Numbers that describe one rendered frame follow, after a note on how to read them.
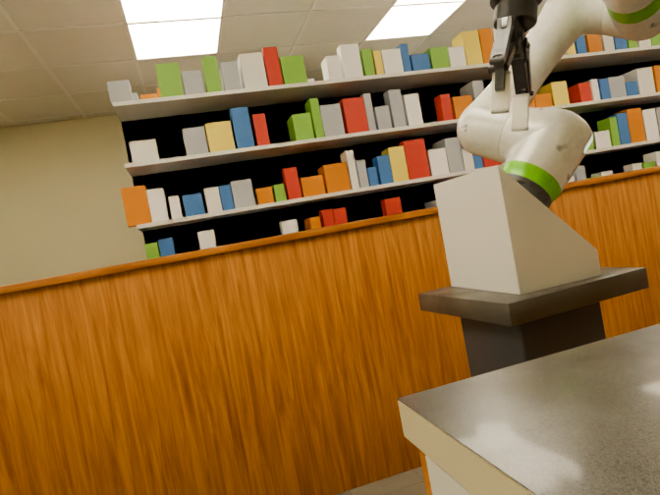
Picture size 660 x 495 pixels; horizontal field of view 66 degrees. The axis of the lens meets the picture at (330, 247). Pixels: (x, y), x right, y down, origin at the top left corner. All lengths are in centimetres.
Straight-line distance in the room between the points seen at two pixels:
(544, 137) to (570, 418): 78
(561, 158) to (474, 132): 20
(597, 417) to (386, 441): 201
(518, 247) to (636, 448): 62
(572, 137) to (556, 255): 26
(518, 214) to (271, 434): 158
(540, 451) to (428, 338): 201
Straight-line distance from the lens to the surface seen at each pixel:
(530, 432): 43
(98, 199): 548
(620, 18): 137
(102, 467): 230
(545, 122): 117
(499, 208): 99
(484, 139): 121
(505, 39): 97
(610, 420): 45
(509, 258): 99
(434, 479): 50
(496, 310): 95
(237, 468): 230
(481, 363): 116
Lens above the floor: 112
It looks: 2 degrees down
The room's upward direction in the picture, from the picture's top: 11 degrees counter-clockwise
